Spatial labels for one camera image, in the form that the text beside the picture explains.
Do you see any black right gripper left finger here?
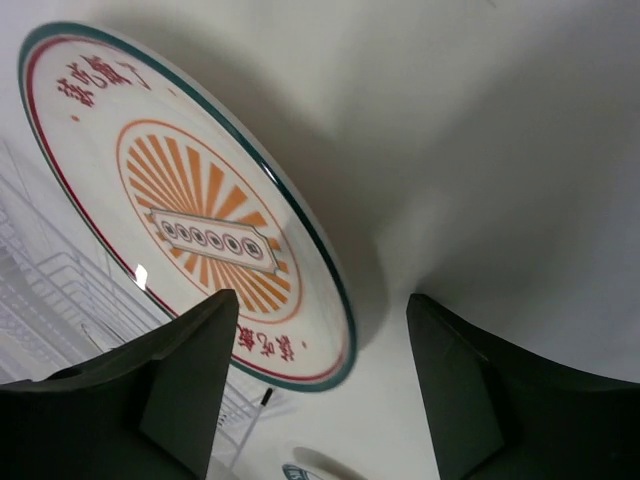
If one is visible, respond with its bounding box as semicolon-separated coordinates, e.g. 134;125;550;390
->
1;290;239;479

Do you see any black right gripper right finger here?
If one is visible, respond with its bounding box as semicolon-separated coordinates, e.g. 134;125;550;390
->
406;293;639;479

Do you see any white wire dish rack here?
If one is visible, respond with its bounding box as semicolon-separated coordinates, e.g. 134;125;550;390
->
1;147;288;479

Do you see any white plate orange sunburst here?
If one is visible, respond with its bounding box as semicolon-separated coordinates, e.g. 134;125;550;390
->
17;21;358;392

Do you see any plate with dark green rim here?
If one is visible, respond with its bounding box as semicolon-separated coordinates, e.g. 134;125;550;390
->
281;446;374;480

